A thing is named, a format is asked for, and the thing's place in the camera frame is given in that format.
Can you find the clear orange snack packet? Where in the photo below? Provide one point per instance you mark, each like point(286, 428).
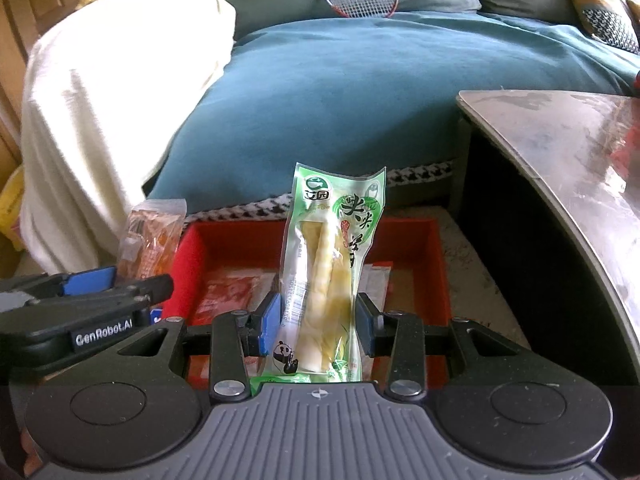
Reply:
point(150, 240)

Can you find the dark table with marble top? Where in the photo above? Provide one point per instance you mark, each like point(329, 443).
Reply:
point(500, 235)

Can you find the red plastic bag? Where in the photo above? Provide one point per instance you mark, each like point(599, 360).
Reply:
point(636, 79)

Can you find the teal blanket with houndstooth trim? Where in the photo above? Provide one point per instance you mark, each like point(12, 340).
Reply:
point(350, 100)

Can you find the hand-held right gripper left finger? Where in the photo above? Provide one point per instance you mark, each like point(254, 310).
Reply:
point(270, 320)

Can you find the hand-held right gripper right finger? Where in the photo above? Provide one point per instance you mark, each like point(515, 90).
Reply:
point(365, 325)

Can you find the yellow patterned cushion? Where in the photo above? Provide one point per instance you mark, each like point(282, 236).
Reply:
point(600, 5)

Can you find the white blanket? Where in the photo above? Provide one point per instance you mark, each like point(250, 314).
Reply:
point(100, 110)

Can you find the yellow bag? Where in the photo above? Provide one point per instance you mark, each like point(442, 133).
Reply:
point(11, 205)

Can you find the red cardboard box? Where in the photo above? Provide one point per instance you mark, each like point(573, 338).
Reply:
point(410, 245)

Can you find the green bamboo shoot packet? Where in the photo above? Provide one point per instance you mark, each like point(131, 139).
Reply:
point(320, 260)

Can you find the brown and silver snack packet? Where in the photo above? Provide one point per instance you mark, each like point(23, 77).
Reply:
point(377, 285)

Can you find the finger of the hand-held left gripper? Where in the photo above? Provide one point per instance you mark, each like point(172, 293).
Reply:
point(90, 277)
point(150, 287)

